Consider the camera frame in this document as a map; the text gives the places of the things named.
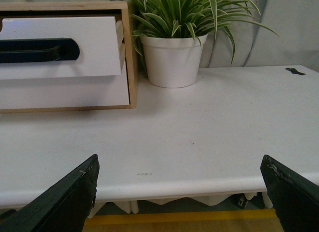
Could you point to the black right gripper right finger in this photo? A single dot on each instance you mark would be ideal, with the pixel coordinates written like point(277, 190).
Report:
point(294, 198)

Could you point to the white table cloth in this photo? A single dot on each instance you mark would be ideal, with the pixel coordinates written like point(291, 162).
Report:
point(247, 201)

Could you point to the white plant pot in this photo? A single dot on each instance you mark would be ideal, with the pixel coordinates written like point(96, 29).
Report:
point(172, 62)

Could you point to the green spider plant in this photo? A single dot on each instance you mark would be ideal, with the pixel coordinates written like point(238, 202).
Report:
point(172, 19)

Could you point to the black drawer handle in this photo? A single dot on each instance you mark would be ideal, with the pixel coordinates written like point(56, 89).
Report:
point(38, 50)

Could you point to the black tape mark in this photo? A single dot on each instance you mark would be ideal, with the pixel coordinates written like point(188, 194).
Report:
point(294, 71)

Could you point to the yellow floor tape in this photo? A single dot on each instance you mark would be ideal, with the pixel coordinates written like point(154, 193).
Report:
point(179, 217)

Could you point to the wooden drawer cabinet frame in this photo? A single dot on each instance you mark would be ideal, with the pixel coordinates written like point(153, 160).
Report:
point(121, 11)

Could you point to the white drawer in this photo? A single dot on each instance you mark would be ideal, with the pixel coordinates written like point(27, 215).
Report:
point(98, 37)
point(65, 92)

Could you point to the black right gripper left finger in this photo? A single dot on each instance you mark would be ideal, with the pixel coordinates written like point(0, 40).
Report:
point(63, 207)

